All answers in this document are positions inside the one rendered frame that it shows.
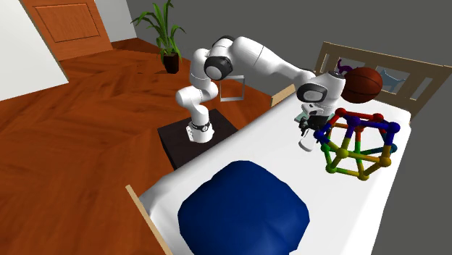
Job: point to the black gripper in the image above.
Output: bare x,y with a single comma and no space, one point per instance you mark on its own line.
315,122

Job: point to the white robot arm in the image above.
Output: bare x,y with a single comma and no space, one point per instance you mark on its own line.
254,53

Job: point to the pale green flat thing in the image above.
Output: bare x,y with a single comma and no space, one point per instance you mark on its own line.
299,117

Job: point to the white cup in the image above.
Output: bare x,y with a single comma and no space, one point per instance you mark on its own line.
306,144

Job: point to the colourful ball and stick toy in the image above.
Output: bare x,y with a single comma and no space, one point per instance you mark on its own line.
341,153

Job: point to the purple cat figure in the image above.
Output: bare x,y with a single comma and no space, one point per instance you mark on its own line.
341,67

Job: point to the brown basketball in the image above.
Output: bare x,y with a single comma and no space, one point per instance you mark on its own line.
363,84

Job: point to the dark blue pillow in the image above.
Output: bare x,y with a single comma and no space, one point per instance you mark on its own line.
243,212

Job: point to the dark robot stand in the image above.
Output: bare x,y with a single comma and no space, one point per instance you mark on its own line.
176,148

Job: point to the potted green plant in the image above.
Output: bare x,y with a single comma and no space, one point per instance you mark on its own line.
166,35

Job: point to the brown wooden door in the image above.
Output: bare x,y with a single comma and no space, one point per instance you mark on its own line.
70,28

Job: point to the white bed with wooden frame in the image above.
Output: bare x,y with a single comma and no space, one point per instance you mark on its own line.
268,148

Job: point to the grey square frame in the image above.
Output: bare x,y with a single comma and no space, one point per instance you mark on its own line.
243,88

